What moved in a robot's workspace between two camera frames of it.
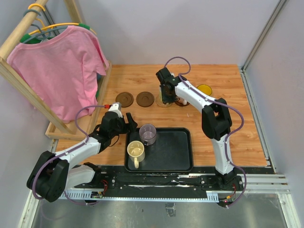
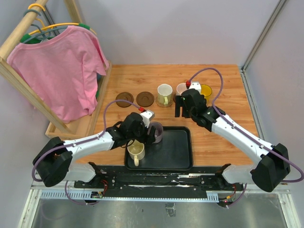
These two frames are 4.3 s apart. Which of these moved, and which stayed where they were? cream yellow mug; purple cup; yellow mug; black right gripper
Moved: black right gripper; purple cup
Stayed: cream yellow mug; yellow mug
